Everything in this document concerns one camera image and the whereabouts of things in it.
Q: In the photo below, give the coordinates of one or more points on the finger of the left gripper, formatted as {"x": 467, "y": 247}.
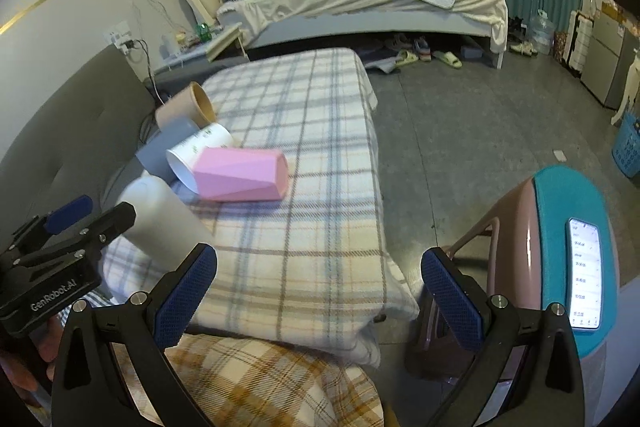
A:
{"x": 64, "y": 217}
{"x": 107, "y": 219}

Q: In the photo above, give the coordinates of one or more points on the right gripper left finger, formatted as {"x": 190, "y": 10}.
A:
{"x": 88, "y": 387}

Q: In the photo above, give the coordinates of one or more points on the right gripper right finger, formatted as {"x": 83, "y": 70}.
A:
{"x": 547, "y": 387}

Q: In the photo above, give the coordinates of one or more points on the white plastic cup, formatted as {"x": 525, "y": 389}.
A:
{"x": 164, "y": 229}

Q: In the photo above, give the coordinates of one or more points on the grey plastic cup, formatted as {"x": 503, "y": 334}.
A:
{"x": 153, "y": 156}

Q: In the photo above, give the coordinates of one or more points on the white printed paper cup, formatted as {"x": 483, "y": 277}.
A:
{"x": 182, "y": 157}

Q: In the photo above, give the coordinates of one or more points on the pink faceted cup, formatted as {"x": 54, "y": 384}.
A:
{"x": 226, "y": 174}

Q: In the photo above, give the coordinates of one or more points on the brown kraft paper cup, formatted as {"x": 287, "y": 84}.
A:
{"x": 192, "y": 102}

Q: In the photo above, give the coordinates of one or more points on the person's left hand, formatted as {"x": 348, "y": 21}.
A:
{"x": 31, "y": 367}

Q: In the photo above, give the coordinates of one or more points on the grey sofa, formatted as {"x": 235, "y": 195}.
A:
{"x": 82, "y": 141}

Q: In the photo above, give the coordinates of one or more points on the smartphone with lit screen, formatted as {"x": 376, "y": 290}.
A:
{"x": 585, "y": 268}

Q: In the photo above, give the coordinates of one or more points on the orange plaid blanket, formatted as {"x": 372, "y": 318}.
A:
{"x": 252, "y": 382}

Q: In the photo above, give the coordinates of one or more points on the teal stool cushion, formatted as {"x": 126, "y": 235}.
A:
{"x": 562, "y": 194}

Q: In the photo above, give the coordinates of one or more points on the white bedside table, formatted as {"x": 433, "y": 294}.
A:
{"x": 229, "y": 38}

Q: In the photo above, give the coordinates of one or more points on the plaid blanket on table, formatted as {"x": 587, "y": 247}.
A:
{"x": 311, "y": 270}

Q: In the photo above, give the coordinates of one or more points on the green soda can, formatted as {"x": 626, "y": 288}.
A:
{"x": 203, "y": 32}

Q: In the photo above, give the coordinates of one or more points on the blue laundry basket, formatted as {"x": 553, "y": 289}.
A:
{"x": 626, "y": 149}

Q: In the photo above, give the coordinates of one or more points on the white cabinet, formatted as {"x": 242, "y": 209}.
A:
{"x": 600, "y": 49}

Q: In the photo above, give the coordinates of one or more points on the green slipper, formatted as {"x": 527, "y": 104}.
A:
{"x": 448, "y": 58}

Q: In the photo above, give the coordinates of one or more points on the clear water jug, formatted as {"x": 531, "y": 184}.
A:
{"x": 540, "y": 32}

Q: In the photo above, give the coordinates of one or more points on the wall power outlet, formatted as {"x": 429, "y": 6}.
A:
{"x": 120, "y": 37}

